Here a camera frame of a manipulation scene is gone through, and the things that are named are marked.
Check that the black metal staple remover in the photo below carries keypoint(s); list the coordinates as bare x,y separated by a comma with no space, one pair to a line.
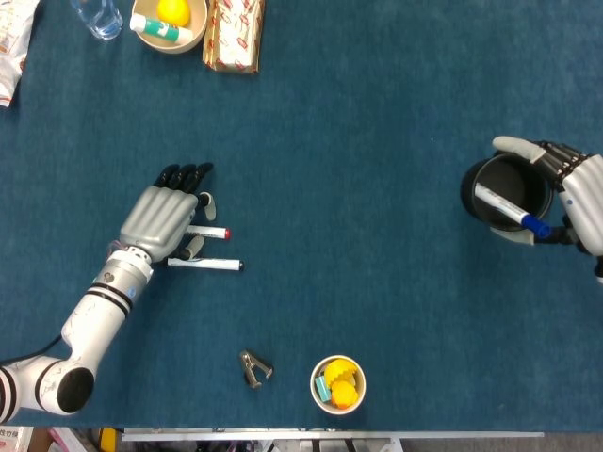
254,369

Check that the small beige paper cup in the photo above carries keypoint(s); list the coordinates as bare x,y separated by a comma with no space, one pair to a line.
313,386

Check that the yellow round toy ball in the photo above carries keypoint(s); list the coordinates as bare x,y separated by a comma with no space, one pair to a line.
344,394

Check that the clear plastic water bottle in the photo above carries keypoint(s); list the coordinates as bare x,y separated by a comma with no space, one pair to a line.
101,21

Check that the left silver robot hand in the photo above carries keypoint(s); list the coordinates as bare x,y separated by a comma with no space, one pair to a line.
155,216

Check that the black capped whiteboard marker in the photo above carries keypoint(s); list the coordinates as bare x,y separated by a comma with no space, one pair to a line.
212,265

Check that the yellow object under table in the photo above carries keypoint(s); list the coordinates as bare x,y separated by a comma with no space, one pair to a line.
107,440

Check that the yellow cracked eggshell toy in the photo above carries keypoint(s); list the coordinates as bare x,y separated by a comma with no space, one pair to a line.
339,369

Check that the red capped whiteboard marker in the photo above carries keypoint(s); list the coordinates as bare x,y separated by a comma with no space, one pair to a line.
209,232

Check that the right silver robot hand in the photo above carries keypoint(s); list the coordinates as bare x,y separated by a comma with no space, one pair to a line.
586,198

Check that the white crumpled snack bag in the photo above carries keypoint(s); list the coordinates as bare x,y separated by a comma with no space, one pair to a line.
11,47

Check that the teal eraser block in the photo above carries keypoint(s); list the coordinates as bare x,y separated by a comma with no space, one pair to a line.
322,388

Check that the yellow lemon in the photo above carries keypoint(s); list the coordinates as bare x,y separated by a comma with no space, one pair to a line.
173,11

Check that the green white glue stick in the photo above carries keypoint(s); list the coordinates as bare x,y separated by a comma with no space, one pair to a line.
160,28

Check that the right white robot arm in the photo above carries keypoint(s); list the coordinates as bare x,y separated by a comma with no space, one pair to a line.
599,270

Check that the beige round bowl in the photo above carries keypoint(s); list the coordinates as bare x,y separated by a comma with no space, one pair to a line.
165,46

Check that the aluminium table edge bar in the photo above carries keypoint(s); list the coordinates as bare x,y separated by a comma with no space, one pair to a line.
330,435

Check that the red white snack package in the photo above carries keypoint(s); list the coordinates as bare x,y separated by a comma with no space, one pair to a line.
233,37

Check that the blue capped whiteboard marker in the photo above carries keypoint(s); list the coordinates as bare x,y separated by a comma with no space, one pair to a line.
499,202

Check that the black pen cup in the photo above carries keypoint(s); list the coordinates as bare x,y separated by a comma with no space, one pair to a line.
468,198

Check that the blue felt table cover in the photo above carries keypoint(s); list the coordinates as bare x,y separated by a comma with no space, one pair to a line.
353,141

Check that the white printed box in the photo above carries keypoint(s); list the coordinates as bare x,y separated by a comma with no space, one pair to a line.
14,440

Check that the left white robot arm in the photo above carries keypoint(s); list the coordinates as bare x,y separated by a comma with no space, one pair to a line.
94,315

